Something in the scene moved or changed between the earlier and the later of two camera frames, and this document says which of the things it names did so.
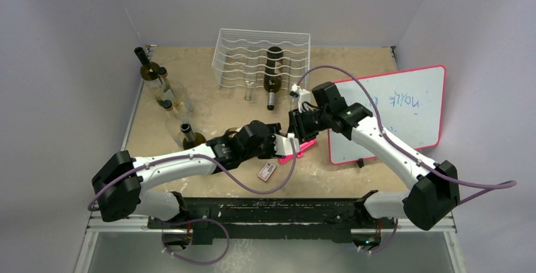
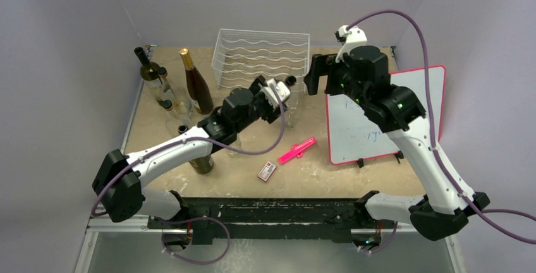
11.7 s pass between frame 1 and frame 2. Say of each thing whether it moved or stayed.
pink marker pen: stayed
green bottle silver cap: moved
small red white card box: stayed
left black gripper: moved
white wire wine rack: stayed
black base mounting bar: stayed
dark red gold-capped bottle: moved
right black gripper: moved
